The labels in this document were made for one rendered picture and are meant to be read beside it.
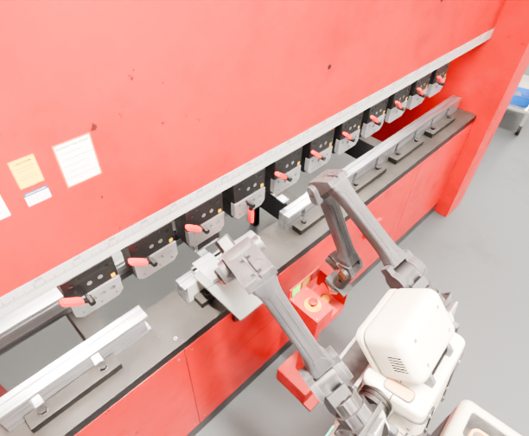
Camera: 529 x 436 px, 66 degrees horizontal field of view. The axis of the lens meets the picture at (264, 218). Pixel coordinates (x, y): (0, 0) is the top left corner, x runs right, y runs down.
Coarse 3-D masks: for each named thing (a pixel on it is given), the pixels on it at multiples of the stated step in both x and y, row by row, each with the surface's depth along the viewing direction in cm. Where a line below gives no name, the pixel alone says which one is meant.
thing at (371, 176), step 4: (384, 168) 219; (368, 172) 215; (372, 172) 215; (376, 172) 216; (380, 172) 216; (384, 172) 219; (360, 176) 212; (364, 176) 212; (368, 176) 213; (372, 176) 213; (376, 176) 214; (356, 180) 210; (360, 180) 210; (364, 180) 210; (368, 180) 211; (372, 180) 212; (352, 184) 208; (360, 184) 208; (364, 184) 208; (368, 184) 212; (356, 188) 206; (360, 188) 207; (356, 192) 206
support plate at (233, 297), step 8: (200, 272) 152; (200, 280) 149; (208, 280) 149; (208, 288) 147; (216, 288) 147; (224, 288) 147; (232, 288) 147; (240, 288) 147; (216, 296) 144; (224, 296) 144; (232, 296) 145; (240, 296) 145; (248, 296) 145; (224, 304) 142; (232, 304) 142; (240, 304) 142; (248, 304) 142; (256, 304) 143; (232, 312) 140; (240, 312) 140; (248, 312) 140; (240, 320) 138
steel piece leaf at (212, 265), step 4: (208, 260) 156; (212, 260) 156; (216, 260) 156; (204, 264) 154; (208, 264) 154; (212, 264) 155; (216, 264) 155; (200, 268) 153; (204, 268) 153; (208, 268) 153; (212, 268) 153; (204, 272) 151; (208, 272) 152; (212, 272) 152; (208, 276) 150; (212, 276) 150; (212, 280) 149; (216, 280) 148
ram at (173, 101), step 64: (0, 0) 65; (64, 0) 72; (128, 0) 80; (192, 0) 90; (256, 0) 102; (320, 0) 119; (384, 0) 143; (448, 0) 178; (0, 64) 70; (64, 64) 78; (128, 64) 87; (192, 64) 99; (256, 64) 114; (320, 64) 136; (384, 64) 167; (0, 128) 75; (64, 128) 84; (128, 128) 95; (192, 128) 109; (256, 128) 129; (0, 192) 81; (64, 192) 92; (128, 192) 105; (192, 192) 123; (0, 256) 89; (64, 256) 101
